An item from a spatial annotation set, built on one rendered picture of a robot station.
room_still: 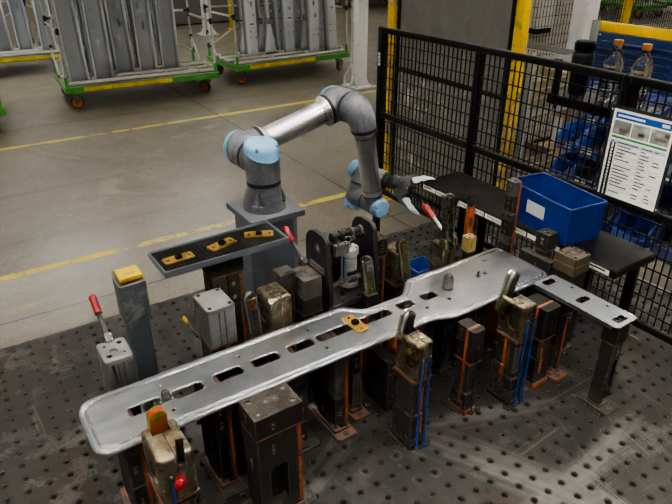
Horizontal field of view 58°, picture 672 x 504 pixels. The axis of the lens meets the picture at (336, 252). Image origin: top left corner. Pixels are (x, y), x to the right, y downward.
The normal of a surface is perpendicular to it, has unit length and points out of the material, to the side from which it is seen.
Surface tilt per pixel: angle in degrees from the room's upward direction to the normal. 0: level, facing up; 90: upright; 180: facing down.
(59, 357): 0
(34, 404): 0
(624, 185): 90
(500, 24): 91
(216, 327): 90
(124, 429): 0
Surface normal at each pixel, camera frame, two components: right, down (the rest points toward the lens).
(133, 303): 0.55, 0.39
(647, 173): -0.83, 0.26
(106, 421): 0.00, -0.88
